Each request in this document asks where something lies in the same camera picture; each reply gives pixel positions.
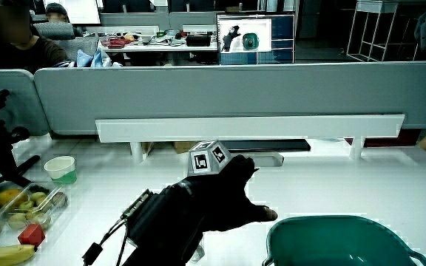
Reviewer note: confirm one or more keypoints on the red toy block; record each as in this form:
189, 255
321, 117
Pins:
32, 235

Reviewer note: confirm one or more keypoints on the black bag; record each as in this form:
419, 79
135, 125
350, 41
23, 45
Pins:
198, 40

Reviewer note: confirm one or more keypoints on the computer monitor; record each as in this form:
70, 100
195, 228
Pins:
283, 37

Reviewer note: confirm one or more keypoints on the white metal rack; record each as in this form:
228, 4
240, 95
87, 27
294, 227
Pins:
372, 33

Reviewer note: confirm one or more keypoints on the white green paper cup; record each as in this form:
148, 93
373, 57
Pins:
62, 170

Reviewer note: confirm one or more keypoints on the long grey desk partition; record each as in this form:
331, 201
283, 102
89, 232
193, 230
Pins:
235, 92

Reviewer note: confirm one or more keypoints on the pale green pear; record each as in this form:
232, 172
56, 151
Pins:
17, 221

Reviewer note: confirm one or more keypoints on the grey flat stand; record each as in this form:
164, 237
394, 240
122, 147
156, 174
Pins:
270, 159

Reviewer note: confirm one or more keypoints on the brown cardboard box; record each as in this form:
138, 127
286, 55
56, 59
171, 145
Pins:
183, 146

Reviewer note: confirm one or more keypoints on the black keyboard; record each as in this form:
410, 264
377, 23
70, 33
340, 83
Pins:
268, 145

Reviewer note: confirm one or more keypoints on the clear plastic fruit box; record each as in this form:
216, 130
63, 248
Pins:
46, 212

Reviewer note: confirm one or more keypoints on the white office desk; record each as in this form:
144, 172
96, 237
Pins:
161, 48

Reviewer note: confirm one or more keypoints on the green plastic bowl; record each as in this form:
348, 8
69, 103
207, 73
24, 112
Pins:
331, 236

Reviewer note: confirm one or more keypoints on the white desk shelf riser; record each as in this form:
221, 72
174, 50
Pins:
250, 127

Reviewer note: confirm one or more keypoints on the yellow banana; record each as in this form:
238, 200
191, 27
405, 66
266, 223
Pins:
2, 255

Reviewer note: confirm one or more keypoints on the yellow orange fruit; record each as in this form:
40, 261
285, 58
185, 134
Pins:
7, 197

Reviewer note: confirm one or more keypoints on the grey office chair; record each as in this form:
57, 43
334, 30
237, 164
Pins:
69, 37

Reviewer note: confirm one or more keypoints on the short grey desk partition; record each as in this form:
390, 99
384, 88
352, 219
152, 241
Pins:
20, 99

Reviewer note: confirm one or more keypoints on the black camera tripod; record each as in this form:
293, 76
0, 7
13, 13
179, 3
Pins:
0, 144

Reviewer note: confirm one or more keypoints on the person's left hand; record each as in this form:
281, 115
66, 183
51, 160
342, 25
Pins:
220, 196

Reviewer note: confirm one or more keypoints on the blue cloth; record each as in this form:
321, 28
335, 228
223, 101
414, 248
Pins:
87, 59

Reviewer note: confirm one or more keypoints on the brown kiwi fruit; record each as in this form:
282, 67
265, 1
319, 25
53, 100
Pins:
59, 199

